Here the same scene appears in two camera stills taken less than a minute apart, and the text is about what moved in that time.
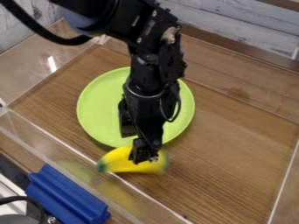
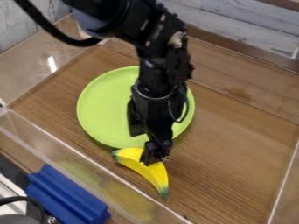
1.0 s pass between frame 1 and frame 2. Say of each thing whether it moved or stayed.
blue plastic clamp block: stayed
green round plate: stayed
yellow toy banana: moved
